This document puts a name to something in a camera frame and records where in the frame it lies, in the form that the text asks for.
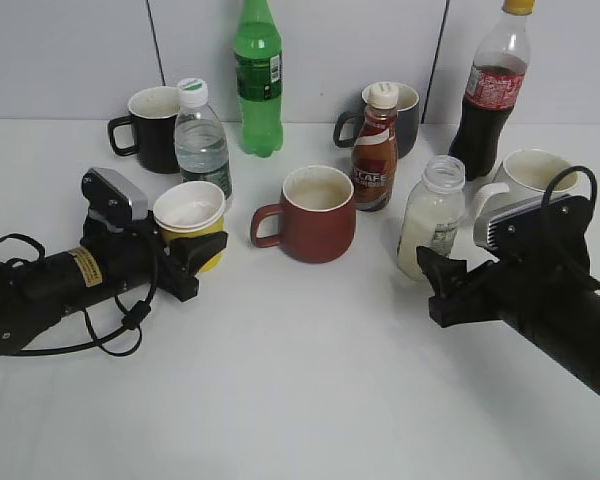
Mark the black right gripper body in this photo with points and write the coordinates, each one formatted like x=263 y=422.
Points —
x=540 y=305

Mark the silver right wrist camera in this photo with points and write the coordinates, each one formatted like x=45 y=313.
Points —
x=535 y=235

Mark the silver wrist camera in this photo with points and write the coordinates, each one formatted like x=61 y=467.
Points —
x=535 y=235
x=112 y=199

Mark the clear water bottle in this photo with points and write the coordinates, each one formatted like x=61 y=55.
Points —
x=199 y=138

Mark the brown coffee drink bottle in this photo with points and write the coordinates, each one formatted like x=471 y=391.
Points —
x=375 y=152

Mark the red ceramic mug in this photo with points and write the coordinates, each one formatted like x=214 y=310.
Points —
x=314 y=220

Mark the cola bottle yellow cap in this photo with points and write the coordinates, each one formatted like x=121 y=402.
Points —
x=496 y=76

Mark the dark grey mug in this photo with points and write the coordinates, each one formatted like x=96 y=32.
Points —
x=407 y=122

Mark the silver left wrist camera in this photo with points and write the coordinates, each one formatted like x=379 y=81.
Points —
x=112 y=199

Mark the white ceramic mug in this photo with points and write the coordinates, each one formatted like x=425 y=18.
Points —
x=522 y=175

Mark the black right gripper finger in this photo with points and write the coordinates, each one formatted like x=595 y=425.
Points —
x=445 y=275

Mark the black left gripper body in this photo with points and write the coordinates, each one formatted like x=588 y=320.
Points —
x=131 y=257

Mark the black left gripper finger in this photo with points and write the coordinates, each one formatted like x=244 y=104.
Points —
x=193 y=253

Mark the green soda bottle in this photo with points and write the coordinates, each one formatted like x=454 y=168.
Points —
x=259 y=77

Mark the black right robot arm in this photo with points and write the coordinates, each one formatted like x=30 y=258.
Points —
x=580 y=358

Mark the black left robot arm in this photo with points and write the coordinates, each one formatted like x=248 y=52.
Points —
x=37 y=294

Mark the black ceramic mug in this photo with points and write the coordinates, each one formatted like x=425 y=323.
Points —
x=152 y=114

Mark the yellow paper cup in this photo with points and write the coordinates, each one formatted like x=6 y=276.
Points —
x=190 y=210

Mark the glass milk bottle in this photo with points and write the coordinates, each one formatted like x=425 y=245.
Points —
x=434 y=211

